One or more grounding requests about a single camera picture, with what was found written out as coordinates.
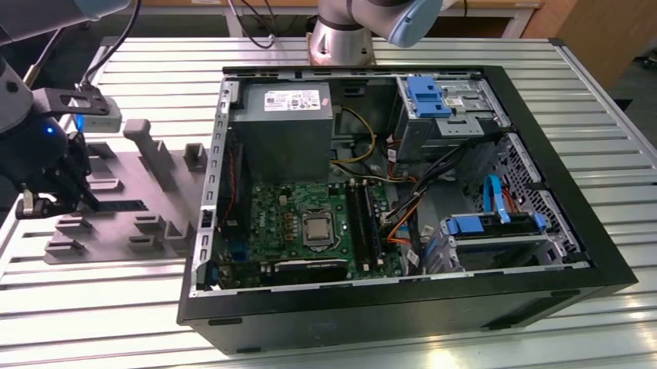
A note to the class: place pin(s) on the black RAM slot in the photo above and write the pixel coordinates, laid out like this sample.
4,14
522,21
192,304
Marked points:
352,219

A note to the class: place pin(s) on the blue card retention latch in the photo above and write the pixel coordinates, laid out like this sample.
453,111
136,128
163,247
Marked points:
211,273

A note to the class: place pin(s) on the black graphics card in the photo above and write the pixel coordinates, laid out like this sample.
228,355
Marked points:
307,271

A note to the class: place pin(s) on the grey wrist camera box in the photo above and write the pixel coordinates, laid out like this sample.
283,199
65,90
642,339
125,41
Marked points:
103,121

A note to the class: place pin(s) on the grey metal drive cage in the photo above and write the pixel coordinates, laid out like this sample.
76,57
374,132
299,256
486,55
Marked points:
462,127

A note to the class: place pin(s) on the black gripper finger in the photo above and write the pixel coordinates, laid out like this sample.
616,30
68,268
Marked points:
43,207
73,169

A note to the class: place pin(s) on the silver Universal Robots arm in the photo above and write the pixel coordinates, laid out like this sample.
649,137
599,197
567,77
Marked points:
338,42

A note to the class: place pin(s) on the wooden desk white legs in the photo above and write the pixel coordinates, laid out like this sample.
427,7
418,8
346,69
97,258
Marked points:
493,4

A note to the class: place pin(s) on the brown wooden cabinet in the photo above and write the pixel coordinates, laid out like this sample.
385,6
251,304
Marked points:
590,30

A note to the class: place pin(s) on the blue drive latch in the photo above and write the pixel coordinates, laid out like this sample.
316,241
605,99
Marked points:
423,96

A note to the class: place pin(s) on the black open PC case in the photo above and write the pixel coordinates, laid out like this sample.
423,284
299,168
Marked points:
359,319

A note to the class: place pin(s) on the grey power supply unit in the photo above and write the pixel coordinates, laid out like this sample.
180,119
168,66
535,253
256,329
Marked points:
282,142

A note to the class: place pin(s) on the green motherboard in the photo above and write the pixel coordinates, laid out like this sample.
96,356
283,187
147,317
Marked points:
271,200

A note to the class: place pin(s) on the grey parts rack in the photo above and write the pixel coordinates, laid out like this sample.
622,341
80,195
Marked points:
148,180

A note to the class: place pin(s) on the grey metal disk bay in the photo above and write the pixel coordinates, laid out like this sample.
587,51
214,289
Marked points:
502,239

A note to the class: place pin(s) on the silver CPU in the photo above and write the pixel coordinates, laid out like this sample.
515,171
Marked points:
316,230

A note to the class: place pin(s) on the CPU socket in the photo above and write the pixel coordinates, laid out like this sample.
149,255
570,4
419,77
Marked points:
303,243

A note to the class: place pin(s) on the black camera bracket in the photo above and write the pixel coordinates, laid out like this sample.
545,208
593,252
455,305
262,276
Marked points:
51,98

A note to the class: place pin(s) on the hard disk in blue carrier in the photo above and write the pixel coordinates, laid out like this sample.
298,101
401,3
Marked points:
467,226

